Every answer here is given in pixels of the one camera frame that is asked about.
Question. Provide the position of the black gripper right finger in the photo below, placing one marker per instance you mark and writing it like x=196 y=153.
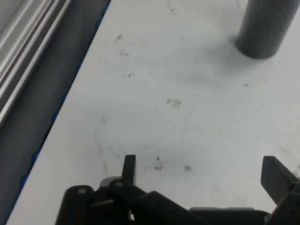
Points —
x=274 y=178

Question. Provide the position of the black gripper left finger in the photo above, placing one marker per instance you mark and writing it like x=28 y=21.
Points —
x=77 y=206

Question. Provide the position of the clear plastic jar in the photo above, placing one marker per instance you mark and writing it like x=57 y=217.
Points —
x=262 y=28

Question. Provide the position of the aluminium frame rail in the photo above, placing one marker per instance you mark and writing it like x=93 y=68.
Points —
x=23 y=47

